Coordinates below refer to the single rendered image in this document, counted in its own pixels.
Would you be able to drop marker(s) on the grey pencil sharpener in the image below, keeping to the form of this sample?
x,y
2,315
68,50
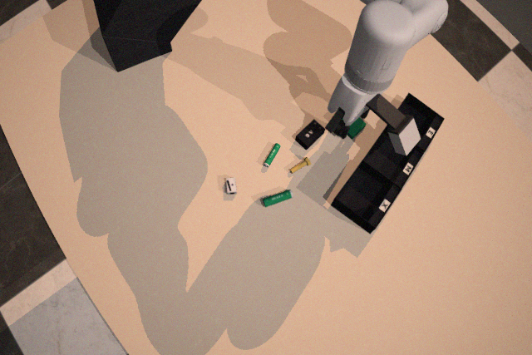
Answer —
x,y
231,186

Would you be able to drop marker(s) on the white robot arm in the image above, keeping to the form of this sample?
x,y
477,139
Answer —
x,y
384,32

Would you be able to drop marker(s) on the brass hex bolt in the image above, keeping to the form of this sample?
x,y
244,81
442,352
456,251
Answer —
x,y
302,164

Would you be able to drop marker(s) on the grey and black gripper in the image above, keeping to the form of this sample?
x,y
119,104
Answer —
x,y
351,104

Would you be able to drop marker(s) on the black rack of three bins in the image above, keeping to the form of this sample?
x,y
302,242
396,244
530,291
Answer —
x,y
370,187

